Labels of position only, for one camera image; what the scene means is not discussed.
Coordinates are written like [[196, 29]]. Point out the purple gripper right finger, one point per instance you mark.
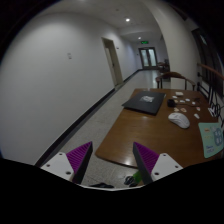
[[153, 166]]

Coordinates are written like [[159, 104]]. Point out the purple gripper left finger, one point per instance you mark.
[[70, 166]]

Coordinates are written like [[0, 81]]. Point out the white computer mouse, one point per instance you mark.
[[179, 119]]

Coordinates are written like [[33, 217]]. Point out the black mouse pad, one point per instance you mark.
[[145, 101]]

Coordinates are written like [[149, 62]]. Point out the small black box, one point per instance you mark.
[[171, 103]]

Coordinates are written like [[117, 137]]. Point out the teal printed card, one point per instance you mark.
[[212, 138]]

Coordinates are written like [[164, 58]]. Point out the white paper card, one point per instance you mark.
[[179, 94]]

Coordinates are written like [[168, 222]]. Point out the brown wooden chair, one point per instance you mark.
[[174, 75]]

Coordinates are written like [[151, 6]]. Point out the glass double door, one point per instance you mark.
[[148, 58]]

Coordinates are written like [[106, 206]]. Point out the wooden handrail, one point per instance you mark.
[[211, 70]]

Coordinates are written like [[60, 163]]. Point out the green exit sign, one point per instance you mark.
[[144, 42]]

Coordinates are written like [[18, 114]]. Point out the white side door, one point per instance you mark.
[[113, 61]]

